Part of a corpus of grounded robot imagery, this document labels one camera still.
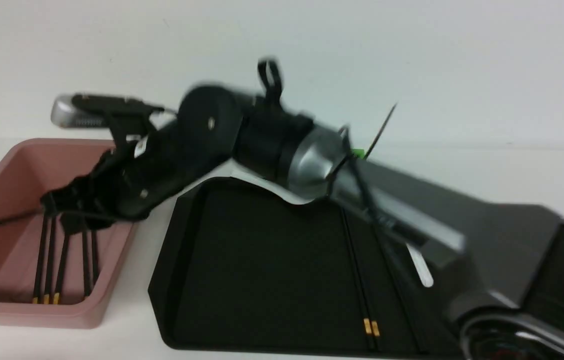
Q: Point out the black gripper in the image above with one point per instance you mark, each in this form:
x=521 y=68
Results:
x=130 y=185

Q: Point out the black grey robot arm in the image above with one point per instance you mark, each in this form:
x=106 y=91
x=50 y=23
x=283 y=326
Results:
x=500 y=266

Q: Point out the black chopstick in bin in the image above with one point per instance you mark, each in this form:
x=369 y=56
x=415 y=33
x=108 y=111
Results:
x=40 y=260
x=62 y=268
x=94 y=257
x=50 y=260

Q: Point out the pink plastic bin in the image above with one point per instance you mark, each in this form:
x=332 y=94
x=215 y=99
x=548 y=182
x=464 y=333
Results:
x=27 y=171

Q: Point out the white spoon far left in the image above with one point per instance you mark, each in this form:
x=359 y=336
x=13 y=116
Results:
x=275 y=189

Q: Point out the black serving tray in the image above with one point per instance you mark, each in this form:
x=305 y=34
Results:
x=241 y=270

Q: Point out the green cube block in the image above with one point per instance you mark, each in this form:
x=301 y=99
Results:
x=358 y=152

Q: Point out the black chopstick on tray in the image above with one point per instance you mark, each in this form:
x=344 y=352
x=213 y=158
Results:
x=401 y=282

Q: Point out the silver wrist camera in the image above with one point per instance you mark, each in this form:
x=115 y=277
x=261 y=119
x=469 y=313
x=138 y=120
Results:
x=92 y=111

